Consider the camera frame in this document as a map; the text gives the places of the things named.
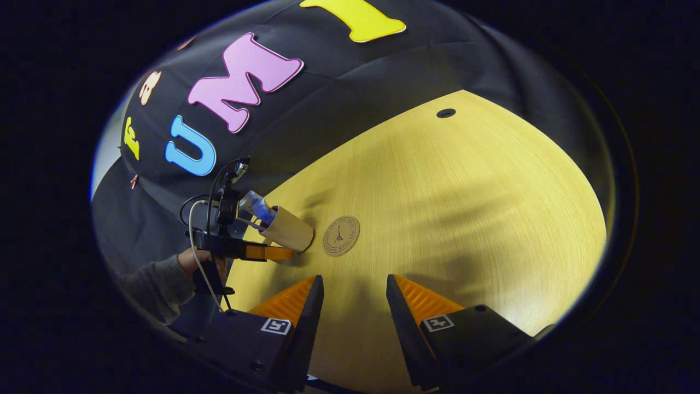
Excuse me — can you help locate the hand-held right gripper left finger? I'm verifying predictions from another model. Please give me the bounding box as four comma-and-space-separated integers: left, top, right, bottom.
170, 275, 325, 393

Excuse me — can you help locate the wooden desktop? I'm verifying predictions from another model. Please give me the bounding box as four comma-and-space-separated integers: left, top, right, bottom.
224, 89, 608, 394

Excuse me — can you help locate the beige cup with wooden handle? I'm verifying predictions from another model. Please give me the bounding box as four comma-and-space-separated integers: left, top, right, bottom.
259, 205, 315, 253

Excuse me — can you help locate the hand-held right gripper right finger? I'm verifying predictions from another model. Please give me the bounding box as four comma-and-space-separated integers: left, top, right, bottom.
386, 274, 556, 392

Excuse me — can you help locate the round brown coaster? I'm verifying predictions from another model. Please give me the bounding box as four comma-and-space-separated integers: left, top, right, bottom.
322, 215, 361, 257

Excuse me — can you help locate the white cable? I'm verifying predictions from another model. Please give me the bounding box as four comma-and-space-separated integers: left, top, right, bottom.
188, 199, 226, 314

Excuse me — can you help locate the black backdrop cloth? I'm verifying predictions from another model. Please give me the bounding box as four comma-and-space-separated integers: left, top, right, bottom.
90, 0, 616, 329

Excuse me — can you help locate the white toothpaste tube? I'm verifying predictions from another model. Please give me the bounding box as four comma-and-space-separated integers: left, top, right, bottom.
239, 190, 277, 226

